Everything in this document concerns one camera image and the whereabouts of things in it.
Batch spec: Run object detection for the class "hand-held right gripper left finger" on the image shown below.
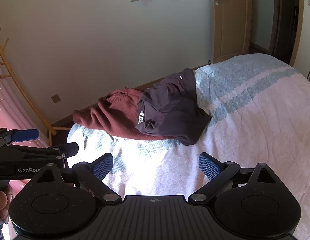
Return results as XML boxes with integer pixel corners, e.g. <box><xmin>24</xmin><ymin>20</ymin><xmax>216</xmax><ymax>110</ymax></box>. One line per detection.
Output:
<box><xmin>32</xmin><ymin>152</ymin><xmax>123</xmax><ymax>204</ymax></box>

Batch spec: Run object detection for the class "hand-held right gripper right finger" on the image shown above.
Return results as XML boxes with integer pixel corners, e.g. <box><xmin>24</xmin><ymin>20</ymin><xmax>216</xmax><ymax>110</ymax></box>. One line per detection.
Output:
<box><xmin>188</xmin><ymin>152</ymin><xmax>277</xmax><ymax>204</ymax></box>

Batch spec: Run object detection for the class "rust red knitted sweater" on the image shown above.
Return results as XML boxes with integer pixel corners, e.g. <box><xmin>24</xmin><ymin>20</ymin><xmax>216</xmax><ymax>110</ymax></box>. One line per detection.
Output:
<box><xmin>72</xmin><ymin>87</ymin><xmax>180</xmax><ymax>142</ymax></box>

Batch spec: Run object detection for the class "wooden coat rack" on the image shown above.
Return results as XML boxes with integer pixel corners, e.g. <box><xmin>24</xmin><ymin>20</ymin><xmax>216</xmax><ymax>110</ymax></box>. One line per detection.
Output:
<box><xmin>0</xmin><ymin>27</ymin><xmax>70</xmax><ymax>147</ymax></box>

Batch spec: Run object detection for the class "pink curtain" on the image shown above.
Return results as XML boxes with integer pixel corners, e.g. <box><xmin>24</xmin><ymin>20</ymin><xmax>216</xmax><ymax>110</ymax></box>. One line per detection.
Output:
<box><xmin>0</xmin><ymin>55</ymin><xmax>52</xmax><ymax>188</ymax></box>

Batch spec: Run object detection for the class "dark wooden door frame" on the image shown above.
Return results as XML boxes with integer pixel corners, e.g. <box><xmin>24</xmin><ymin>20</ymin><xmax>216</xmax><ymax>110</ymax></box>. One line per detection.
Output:
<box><xmin>270</xmin><ymin>0</ymin><xmax>304</xmax><ymax>67</ymax></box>

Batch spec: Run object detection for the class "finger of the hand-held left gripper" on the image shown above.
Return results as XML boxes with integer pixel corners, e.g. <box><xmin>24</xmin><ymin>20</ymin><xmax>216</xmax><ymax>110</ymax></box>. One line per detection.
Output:
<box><xmin>0</xmin><ymin>142</ymin><xmax>79</xmax><ymax>158</ymax></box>
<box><xmin>0</xmin><ymin>128</ymin><xmax>40</xmax><ymax>147</ymax></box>

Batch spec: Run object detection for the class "person's left hand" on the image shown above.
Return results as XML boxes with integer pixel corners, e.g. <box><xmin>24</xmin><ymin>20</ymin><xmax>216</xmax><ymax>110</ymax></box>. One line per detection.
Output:
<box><xmin>0</xmin><ymin>186</ymin><xmax>15</xmax><ymax>224</ymax></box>

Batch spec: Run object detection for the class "pink and grey woven blanket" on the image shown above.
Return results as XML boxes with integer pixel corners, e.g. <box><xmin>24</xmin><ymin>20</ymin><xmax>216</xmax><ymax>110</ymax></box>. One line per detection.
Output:
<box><xmin>67</xmin><ymin>53</ymin><xmax>310</xmax><ymax>235</ymax></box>

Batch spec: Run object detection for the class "light wooden door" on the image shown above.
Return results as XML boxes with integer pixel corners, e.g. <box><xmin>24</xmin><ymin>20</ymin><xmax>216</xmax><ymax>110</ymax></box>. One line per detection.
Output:
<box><xmin>210</xmin><ymin>0</ymin><xmax>253</xmax><ymax>64</ymax></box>

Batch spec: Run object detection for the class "dark shirt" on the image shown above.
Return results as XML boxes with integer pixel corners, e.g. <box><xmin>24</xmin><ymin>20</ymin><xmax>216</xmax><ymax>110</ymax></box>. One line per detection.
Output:
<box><xmin>135</xmin><ymin>68</ymin><xmax>212</xmax><ymax>146</ymax></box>

